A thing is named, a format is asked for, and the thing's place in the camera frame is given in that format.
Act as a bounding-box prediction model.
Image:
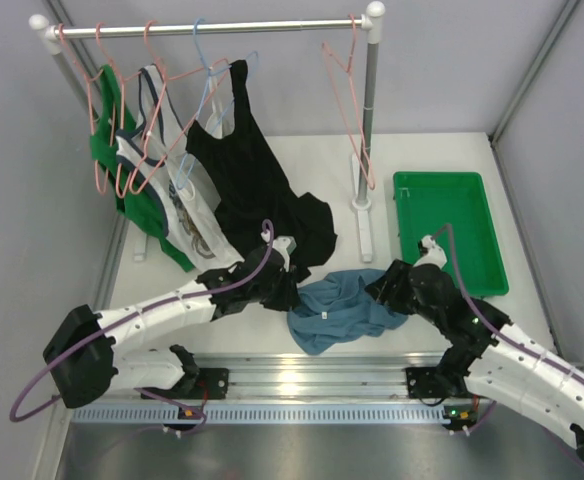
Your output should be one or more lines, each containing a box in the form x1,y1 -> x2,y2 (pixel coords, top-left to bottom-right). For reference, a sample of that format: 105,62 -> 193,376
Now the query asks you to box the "blue tank top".
287,269 -> 408,356

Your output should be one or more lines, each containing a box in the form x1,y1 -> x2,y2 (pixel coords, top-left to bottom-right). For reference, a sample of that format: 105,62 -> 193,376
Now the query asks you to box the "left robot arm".
43,255 -> 300,409

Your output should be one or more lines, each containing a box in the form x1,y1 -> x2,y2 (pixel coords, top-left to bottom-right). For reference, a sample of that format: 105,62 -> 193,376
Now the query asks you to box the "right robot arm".
366,260 -> 584,463

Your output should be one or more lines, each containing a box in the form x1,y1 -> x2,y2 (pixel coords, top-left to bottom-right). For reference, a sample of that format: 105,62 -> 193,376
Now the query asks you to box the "black tank top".
186,60 -> 337,283

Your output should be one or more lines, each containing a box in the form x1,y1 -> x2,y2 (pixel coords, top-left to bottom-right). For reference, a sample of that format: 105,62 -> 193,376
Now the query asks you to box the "green tank top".
90,65 -> 194,272

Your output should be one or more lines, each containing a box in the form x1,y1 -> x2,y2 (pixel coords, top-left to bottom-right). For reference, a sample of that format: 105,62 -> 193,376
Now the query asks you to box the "white printed tank top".
116,64 -> 243,271

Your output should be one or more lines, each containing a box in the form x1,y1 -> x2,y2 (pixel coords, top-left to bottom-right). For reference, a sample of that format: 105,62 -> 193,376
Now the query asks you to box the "pink empty hanger right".
321,14 -> 376,190

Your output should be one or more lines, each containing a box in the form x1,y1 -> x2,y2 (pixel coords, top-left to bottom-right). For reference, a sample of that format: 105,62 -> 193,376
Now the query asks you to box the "pink hanger far left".
58,23 -> 109,196

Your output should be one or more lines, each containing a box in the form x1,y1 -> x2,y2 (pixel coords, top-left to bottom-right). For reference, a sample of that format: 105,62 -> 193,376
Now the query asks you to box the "green plastic tray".
393,172 -> 509,297

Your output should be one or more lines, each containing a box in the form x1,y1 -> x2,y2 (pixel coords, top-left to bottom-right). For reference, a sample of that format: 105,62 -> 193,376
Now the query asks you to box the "white garment rack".
28,1 -> 385,263

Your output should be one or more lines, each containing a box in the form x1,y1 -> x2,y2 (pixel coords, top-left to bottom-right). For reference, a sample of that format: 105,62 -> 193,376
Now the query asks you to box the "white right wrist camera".
413,235 -> 447,269

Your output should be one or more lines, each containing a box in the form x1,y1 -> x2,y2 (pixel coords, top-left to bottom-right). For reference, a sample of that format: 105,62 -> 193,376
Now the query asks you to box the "aluminium rail base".
195,353 -> 440,402

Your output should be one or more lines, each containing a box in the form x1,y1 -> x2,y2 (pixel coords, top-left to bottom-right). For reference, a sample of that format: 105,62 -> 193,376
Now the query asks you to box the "perforated cable duct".
72,402 -> 473,425

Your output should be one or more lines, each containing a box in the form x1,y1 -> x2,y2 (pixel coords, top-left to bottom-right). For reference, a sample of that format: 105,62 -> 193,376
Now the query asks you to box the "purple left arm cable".
10,218 -> 276,424

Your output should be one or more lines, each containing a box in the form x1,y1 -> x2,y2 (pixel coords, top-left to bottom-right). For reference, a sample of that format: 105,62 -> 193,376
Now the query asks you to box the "blue wire hanger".
174,17 -> 234,191

